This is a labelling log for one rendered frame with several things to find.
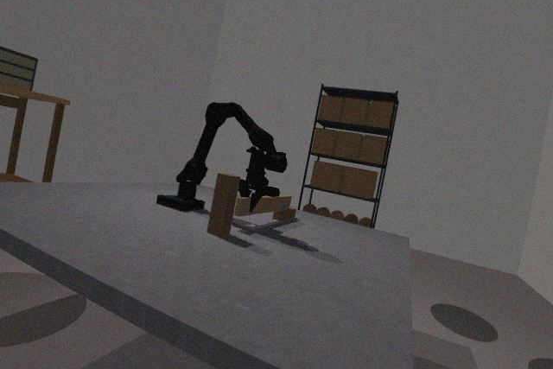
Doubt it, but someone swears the long tan wooden rail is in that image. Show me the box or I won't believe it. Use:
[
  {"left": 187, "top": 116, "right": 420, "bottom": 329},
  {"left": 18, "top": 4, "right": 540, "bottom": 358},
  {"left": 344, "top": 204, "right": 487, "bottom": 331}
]
[{"left": 234, "top": 195, "right": 292, "bottom": 217}]

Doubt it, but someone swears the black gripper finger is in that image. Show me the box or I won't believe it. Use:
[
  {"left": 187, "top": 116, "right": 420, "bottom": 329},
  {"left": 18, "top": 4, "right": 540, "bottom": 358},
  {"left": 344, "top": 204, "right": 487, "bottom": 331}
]
[
  {"left": 238, "top": 189, "right": 251, "bottom": 197},
  {"left": 250, "top": 193, "right": 266, "bottom": 213}
]

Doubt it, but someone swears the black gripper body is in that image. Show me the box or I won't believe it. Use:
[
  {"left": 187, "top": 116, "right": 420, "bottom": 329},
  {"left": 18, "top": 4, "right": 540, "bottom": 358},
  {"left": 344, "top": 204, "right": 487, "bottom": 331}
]
[{"left": 238, "top": 166, "right": 280, "bottom": 197}]

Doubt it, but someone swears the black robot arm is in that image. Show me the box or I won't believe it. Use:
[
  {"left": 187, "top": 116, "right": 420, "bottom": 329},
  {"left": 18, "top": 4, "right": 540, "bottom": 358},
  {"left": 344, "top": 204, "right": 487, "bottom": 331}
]
[{"left": 175, "top": 102, "right": 288, "bottom": 200}]

